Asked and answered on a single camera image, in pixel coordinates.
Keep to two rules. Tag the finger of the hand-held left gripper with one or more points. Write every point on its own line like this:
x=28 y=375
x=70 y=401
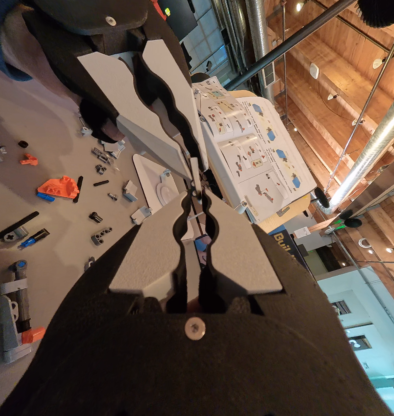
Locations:
x=118 y=87
x=171 y=71

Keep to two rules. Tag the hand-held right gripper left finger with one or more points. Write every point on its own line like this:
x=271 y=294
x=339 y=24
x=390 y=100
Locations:
x=148 y=256

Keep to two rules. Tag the small clear plastic wrapper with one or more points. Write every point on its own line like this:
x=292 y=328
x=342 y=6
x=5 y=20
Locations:
x=112 y=164

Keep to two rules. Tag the black and blue pin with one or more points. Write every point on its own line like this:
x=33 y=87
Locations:
x=37 y=235

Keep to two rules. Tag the orange wedge panel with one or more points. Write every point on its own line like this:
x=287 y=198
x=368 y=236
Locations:
x=57 y=188

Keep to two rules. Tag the small orange connector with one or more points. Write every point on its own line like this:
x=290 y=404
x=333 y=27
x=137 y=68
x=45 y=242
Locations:
x=29 y=160

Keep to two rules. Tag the white book stand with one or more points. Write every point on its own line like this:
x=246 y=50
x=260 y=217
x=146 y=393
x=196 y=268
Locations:
x=145 y=172

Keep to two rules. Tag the light grey boxy panel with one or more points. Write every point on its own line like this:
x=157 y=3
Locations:
x=131 y=193

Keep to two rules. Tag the white vent grille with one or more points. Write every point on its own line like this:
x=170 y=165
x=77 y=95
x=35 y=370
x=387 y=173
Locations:
x=269 y=76

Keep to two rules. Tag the black monitor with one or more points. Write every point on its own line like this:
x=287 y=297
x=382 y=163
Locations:
x=180 y=16

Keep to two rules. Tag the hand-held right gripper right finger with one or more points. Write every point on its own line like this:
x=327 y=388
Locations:
x=242 y=260

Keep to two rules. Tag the black ceiling pipe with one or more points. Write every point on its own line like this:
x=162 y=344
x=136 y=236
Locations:
x=297 y=39

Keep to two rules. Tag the short black axle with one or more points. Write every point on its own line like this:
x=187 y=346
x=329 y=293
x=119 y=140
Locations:
x=101 y=183

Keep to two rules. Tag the person's left forearm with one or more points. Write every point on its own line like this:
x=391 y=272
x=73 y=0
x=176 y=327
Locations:
x=1 y=39

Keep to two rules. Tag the silver ventilation duct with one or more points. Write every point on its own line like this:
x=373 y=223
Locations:
x=362 y=164
x=258 y=39

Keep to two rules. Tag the small blue pin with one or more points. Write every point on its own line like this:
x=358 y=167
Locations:
x=45 y=196

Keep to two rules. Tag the small black bush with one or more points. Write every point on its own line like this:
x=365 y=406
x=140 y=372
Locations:
x=23 y=143

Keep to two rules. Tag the dark grey double tube connector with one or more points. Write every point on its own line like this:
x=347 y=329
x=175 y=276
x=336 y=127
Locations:
x=101 y=168

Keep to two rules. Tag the dark grey connector block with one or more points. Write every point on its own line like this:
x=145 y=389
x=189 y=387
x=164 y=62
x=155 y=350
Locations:
x=99 y=154

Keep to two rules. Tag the black ribbed pendant lamp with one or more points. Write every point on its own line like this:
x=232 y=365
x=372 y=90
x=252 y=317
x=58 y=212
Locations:
x=346 y=214
x=353 y=223
x=379 y=13
x=322 y=197

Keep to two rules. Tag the small dark grey pin connector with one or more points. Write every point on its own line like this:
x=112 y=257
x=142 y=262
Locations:
x=113 y=197

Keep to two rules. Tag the small black connector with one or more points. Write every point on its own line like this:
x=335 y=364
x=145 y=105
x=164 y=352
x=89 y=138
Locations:
x=95 y=217

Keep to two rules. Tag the grey actuator with orange cap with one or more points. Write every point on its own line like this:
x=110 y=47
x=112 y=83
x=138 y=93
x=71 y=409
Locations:
x=8 y=321

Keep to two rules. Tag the person's left hand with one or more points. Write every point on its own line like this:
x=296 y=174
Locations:
x=114 y=132

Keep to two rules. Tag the dark grey angled beam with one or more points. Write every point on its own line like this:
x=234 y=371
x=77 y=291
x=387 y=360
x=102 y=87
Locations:
x=99 y=238

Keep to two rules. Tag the light grey thin toy piece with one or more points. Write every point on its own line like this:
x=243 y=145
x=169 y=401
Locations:
x=194 y=169

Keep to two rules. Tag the blue toy kit box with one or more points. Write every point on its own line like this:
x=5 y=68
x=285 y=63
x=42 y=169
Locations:
x=281 y=242

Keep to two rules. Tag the light grey flat clip panel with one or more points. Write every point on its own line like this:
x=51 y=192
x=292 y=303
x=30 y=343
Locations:
x=140 y=216

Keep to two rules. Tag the toy instruction booklet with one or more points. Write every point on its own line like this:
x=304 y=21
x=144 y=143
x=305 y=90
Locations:
x=249 y=146

